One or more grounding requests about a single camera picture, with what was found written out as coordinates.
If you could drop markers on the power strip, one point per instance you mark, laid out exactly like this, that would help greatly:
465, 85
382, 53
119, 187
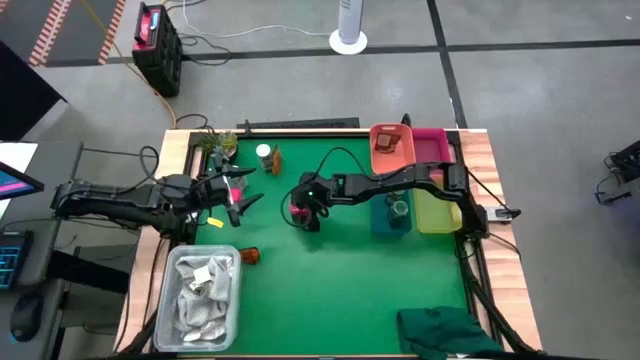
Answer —
500, 215

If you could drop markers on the dark green cloth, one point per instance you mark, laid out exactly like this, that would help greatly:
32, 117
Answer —
440, 330

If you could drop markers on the grey desk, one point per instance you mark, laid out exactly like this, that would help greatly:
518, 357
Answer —
55, 170

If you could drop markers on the black floor equipment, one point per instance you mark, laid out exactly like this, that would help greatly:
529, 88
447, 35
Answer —
627, 160

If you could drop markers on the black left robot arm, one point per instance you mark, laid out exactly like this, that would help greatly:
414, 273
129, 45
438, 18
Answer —
110, 200

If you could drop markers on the brown spice box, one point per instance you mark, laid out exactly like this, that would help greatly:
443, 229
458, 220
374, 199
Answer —
387, 143

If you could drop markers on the large black panel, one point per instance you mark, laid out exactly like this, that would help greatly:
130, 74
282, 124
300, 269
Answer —
25, 95

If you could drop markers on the magenta plastic bin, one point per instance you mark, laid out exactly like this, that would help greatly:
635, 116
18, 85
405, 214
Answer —
430, 147

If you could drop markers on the long black bar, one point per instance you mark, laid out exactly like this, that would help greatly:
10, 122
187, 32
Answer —
300, 123

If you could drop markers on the yellow-green plastic bin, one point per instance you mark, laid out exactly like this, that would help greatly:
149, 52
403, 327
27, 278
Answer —
435, 217

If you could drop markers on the white paper sheet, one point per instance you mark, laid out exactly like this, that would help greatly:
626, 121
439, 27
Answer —
17, 152

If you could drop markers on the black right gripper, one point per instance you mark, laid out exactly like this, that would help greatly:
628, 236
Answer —
315, 187

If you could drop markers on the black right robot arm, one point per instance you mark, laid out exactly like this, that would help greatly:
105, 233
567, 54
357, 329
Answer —
400, 180

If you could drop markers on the computer monitor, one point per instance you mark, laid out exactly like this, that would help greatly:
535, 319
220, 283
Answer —
15, 182

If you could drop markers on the green table mat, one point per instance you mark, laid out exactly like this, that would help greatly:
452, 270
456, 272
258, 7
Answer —
325, 300

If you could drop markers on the white tower fan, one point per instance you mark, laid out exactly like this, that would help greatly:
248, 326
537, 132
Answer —
348, 42

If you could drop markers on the small black post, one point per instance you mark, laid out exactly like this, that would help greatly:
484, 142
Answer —
406, 120

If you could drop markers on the white-lid spice jar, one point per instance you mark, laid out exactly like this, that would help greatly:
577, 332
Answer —
263, 150

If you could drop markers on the grey towel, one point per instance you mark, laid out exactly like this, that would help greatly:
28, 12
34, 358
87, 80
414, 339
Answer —
200, 300

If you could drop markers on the orange plastic bin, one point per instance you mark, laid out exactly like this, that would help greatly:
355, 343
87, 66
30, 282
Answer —
402, 155

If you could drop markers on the clear plastic tub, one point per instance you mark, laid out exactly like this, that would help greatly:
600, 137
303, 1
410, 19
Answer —
162, 320

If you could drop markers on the backlit keyboard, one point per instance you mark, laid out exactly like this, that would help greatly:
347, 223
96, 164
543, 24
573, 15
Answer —
10, 260

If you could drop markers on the black crate with red top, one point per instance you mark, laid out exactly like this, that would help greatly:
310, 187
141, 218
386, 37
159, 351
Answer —
160, 60

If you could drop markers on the yellow tag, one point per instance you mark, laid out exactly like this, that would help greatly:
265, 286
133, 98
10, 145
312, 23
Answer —
215, 222

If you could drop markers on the small succulent plant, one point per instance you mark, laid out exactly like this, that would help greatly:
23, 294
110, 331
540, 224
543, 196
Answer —
220, 142

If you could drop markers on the orange spice box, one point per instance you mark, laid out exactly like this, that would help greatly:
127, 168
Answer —
276, 161
249, 256

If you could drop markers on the blue plastic bin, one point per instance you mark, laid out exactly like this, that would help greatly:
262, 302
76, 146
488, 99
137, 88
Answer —
380, 225

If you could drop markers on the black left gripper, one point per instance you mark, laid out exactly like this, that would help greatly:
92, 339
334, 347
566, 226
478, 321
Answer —
215, 187

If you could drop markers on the black computer mouse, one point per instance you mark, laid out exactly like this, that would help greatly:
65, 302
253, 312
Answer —
26, 315

